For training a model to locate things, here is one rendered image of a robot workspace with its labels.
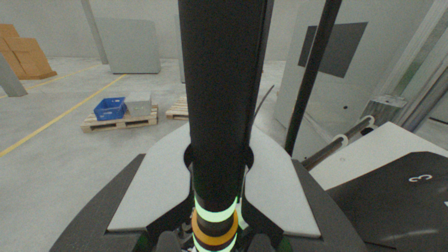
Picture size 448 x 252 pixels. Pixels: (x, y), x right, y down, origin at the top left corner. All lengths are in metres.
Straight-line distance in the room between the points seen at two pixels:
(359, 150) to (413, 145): 0.09
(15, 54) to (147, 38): 4.02
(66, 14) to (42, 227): 12.69
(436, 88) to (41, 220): 2.74
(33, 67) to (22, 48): 0.57
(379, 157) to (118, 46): 7.64
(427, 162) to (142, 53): 7.44
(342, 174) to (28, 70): 8.55
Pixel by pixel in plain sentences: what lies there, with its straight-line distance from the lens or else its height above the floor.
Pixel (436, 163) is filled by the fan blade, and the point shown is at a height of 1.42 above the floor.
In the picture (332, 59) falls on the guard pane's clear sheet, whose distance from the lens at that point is 1.30.
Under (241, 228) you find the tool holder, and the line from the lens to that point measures 0.19.
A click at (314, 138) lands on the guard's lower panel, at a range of 1.32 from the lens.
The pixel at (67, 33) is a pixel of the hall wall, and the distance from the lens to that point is 14.17.
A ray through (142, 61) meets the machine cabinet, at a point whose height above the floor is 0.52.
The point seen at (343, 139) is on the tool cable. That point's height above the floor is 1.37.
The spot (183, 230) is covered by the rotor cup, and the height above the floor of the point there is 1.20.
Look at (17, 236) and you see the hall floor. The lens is 2.36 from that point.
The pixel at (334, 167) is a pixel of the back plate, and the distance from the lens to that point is 0.53.
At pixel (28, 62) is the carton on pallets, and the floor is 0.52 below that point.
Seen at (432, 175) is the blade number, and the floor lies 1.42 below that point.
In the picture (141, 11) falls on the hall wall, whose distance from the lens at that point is 12.62.
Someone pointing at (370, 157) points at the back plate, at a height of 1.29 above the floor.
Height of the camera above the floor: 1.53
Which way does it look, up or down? 31 degrees down
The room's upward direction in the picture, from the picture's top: 3 degrees clockwise
